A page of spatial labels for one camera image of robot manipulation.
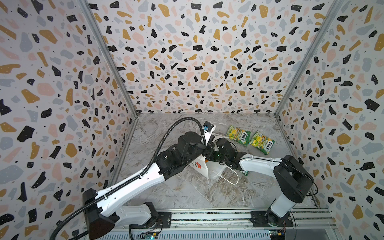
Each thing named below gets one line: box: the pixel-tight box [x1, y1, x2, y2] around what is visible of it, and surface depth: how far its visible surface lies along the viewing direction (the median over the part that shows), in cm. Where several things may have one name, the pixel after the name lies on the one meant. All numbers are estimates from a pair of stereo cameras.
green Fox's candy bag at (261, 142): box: [248, 132, 276, 155], surface depth 105 cm
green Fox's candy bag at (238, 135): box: [226, 125, 251, 146], surface depth 108 cm
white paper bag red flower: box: [188, 155, 227, 179], surface depth 81 cm
